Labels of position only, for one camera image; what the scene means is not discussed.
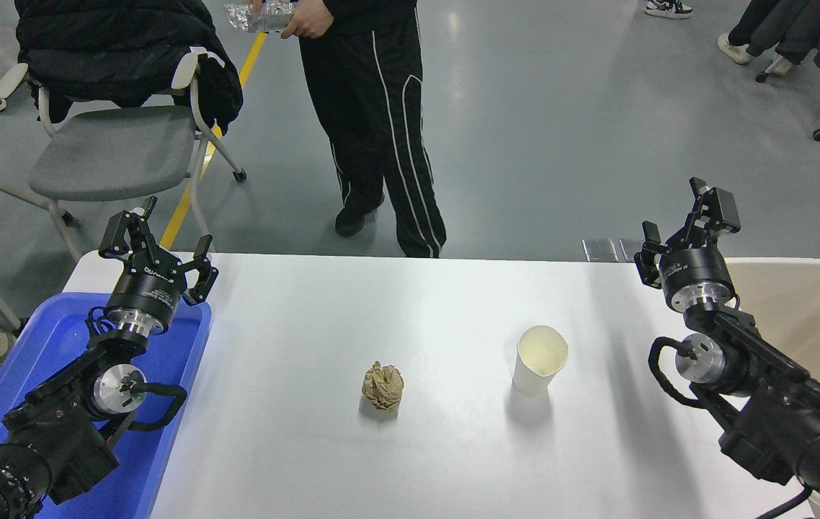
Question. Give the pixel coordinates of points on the person's right hand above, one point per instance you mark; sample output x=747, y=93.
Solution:
x=256, y=5

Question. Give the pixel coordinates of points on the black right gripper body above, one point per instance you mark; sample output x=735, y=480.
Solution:
x=697, y=270

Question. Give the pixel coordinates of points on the grey chair with white frame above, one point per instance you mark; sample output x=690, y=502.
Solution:
x=114, y=155

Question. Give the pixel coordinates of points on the crumpled tan paper ball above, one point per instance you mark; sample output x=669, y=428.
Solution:
x=382, y=387

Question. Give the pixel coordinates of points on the white paper cup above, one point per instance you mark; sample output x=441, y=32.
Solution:
x=536, y=367

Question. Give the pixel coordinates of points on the person's left hand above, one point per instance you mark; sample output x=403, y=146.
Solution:
x=309, y=21

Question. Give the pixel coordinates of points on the blue plastic tray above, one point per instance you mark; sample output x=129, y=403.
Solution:
x=165, y=375

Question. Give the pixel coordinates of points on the black jacket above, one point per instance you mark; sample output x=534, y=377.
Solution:
x=114, y=50

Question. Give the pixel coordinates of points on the metal floor plate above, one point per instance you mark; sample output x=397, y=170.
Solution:
x=630, y=249
x=599, y=249

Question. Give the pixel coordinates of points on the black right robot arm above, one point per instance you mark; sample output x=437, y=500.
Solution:
x=785, y=411

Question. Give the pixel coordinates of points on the large pale plastic bin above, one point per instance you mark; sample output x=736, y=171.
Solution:
x=806, y=310

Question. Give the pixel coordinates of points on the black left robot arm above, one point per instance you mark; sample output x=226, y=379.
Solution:
x=50, y=440

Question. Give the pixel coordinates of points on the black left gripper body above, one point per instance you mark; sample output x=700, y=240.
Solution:
x=147, y=292

